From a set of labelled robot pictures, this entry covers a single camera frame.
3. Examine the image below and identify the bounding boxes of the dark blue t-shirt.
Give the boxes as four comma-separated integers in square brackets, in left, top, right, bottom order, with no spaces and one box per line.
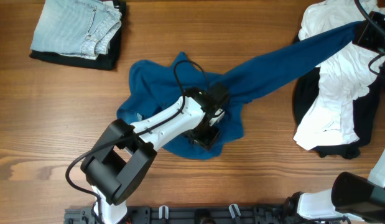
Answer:
[116,22,359,160]

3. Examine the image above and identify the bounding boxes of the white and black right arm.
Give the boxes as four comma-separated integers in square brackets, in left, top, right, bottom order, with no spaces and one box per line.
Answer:
[274,12,385,223]

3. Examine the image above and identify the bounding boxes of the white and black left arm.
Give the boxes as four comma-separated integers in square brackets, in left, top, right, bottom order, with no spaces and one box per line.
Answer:
[81,83,230,223]

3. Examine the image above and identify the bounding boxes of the crumpled black garment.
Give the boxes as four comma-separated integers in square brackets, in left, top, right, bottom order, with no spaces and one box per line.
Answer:
[293,67,383,160]

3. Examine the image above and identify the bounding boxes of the crumpled white shirt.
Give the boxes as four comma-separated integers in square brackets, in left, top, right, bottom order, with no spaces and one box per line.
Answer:
[294,0,377,150]

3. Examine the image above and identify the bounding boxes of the folded black garment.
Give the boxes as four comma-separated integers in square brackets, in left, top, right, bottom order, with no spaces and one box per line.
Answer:
[29,0,126,70]

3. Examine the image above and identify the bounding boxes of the folded light blue jeans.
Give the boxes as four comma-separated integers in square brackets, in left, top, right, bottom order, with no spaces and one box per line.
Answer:
[30,0,122,60]

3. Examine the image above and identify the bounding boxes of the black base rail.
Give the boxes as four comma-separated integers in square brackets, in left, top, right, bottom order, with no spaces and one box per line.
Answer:
[63,204,292,224]

